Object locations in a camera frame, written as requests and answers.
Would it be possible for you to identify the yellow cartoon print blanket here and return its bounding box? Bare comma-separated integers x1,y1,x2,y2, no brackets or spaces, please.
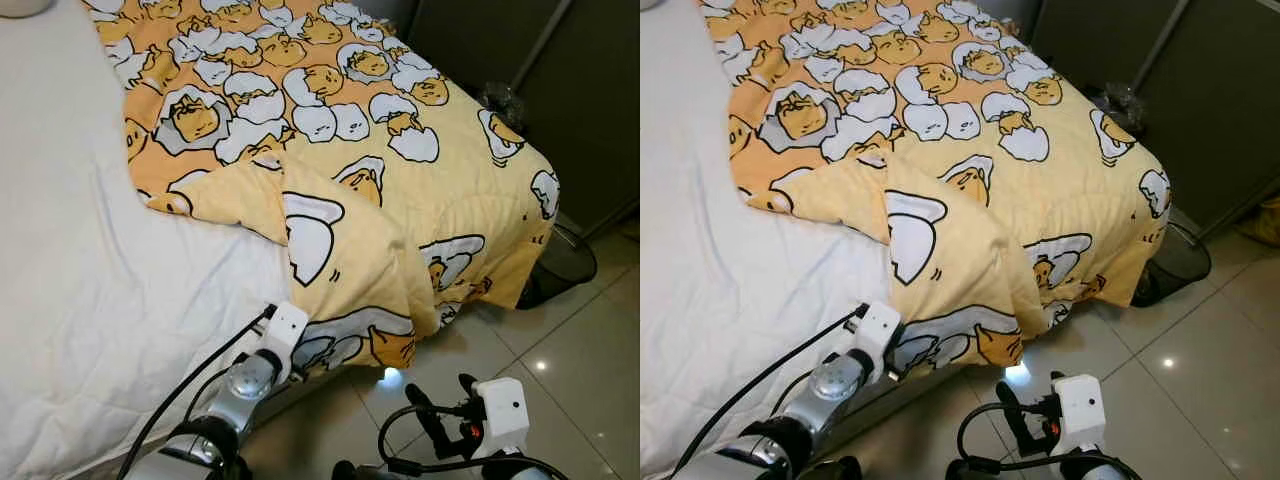
85,0,561,376
700,0,1173,381

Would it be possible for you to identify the yellow shopping bag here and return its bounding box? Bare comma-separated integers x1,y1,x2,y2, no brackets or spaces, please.
1240,195,1280,246

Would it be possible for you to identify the white quilted bed sheet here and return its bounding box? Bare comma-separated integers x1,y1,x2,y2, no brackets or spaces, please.
640,0,901,480
0,0,301,480

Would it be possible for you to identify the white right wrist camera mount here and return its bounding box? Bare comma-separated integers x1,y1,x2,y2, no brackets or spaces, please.
1053,373,1107,456
473,377,529,451

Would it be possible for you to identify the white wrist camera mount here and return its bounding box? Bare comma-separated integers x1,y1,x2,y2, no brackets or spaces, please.
853,302,904,381
1053,373,1107,456
258,302,311,381
473,377,529,451

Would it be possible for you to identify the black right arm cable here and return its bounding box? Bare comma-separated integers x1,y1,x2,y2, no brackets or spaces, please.
377,400,541,480
955,400,1141,480

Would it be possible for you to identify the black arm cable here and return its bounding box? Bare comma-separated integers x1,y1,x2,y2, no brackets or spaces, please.
955,400,1141,480
118,305,276,480
668,305,869,480
377,400,541,480

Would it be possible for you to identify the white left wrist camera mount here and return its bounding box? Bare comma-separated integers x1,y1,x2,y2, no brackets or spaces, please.
258,302,311,381
853,302,904,381

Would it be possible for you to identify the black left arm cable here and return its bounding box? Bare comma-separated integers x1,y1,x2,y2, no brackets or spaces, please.
668,305,869,480
118,305,276,480

